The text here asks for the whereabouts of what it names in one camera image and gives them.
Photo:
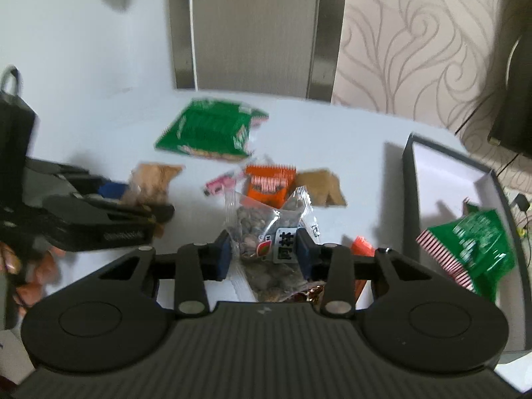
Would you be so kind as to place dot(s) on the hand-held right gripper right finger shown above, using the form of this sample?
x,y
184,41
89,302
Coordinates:
x,y
304,255

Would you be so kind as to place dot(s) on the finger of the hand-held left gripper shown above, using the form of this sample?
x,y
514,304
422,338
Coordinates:
x,y
133,214
112,189

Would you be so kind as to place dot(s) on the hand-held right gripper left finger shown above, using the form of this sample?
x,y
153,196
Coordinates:
x,y
222,257

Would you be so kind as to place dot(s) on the brown snack packet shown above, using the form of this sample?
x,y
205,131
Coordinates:
x,y
322,187
151,181

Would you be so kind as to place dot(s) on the clear nut snack packet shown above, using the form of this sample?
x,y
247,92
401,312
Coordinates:
x,y
257,224

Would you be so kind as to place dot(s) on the orange snack packet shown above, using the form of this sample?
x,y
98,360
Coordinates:
x,y
268,185
361,246

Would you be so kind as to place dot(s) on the pink lollipop packet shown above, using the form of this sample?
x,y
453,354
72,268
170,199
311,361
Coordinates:
x,y
220,183

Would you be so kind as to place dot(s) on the grey box with white inside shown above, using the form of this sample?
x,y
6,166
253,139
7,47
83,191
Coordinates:
x,y
440,174

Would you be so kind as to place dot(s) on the green snack packet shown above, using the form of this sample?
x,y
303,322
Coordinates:
x,y
208,129
478,245

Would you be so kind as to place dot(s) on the person's left hand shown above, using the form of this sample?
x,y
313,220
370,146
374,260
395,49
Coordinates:
x,y
43,272

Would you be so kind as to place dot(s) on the shiny red gold wrapper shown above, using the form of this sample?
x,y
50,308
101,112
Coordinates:
x,y
305,295

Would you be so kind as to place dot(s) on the grey metal-framed panel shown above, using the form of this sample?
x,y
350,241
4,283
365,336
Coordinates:
x,y
257,29

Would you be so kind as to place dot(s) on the black plug charger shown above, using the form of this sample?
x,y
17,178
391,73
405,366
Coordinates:
x,y
521,203

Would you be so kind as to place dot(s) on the black television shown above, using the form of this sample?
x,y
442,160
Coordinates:
x,y
517,91

